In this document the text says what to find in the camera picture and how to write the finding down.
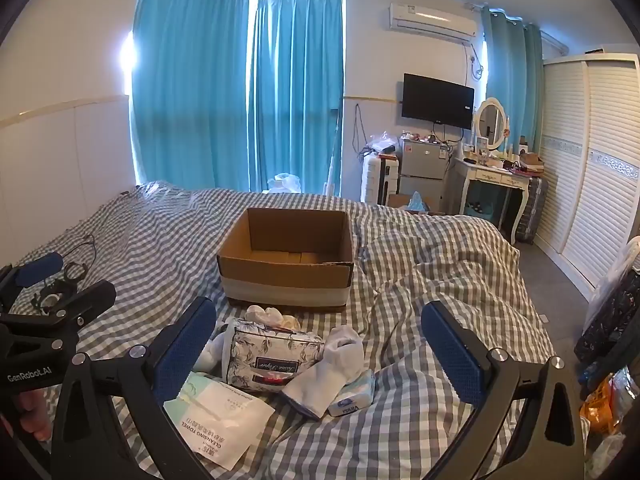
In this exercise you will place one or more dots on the white suitcase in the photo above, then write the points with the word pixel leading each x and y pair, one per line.
pixel 375 180

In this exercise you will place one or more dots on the floral tissue pack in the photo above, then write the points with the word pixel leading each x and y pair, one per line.
pixel 270 355

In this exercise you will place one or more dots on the dark floral garment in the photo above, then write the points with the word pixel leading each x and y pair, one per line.
pixel 612 320

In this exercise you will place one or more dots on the white pole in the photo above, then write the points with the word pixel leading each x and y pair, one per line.
pixel 334 160

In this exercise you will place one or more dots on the dark grey suitcase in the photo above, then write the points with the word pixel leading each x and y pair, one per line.
pixel 532 210

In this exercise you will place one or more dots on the white oval mirror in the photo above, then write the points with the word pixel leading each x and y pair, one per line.
pixel 492 122

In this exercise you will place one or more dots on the crumpled clear bag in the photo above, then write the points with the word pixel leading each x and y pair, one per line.
pixel 382 144

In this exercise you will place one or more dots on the large white sock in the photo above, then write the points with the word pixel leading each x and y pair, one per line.
pixel 325 375

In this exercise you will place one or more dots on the clear plastic bag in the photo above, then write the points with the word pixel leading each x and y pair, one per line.
pixel 284 183

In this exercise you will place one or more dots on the black wall television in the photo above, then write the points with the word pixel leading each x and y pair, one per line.
pixel 437 101

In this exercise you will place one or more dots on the wide teal curtain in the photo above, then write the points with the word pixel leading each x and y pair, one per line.
pixel 190 70

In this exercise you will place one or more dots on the white garment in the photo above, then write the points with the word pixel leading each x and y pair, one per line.
pixel 615 270

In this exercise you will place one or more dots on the white green towel packet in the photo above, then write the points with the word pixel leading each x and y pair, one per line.
pixel 220 425

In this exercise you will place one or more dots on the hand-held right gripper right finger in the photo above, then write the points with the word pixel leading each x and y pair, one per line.
pixel 450 355

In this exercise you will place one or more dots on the short teal curtain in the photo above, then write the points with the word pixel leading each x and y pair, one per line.
pixel 515 75

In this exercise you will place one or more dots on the blue plastic bag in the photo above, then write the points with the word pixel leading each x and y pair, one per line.
pixel 417 202

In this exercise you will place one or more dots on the small blue tissue packet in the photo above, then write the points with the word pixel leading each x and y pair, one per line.
pixel 356 394

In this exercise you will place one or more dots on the white air conditioner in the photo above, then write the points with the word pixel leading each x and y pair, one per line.
pixel 430 20

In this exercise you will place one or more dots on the orange plastic bag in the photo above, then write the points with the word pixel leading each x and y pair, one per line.
pixel 600 405

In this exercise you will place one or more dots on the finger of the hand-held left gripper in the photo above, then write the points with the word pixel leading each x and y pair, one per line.
pixel 90 296
pixel 42 267

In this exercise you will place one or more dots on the small grey fridge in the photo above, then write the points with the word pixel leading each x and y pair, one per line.
pixel 422 165

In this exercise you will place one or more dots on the white dressing table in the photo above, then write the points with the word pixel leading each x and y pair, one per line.
pixel 495 175

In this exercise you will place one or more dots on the person's left hand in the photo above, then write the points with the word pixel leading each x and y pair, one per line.
pixel 35 417

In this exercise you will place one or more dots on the dark round gadget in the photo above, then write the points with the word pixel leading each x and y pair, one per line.
pixel 47 301

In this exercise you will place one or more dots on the narrow teal curtain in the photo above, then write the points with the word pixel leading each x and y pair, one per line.
pixel 300 90

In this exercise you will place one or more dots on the white louvred wardrobe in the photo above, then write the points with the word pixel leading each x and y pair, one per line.
pixel 590 160

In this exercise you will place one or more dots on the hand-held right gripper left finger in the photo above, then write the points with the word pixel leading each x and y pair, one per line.
pixel 185 355

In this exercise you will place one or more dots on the brown cardboard box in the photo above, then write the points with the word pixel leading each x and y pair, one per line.
pixel 280 282

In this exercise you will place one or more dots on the grey checkered blanket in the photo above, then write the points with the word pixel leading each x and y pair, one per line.
pixel 425 270

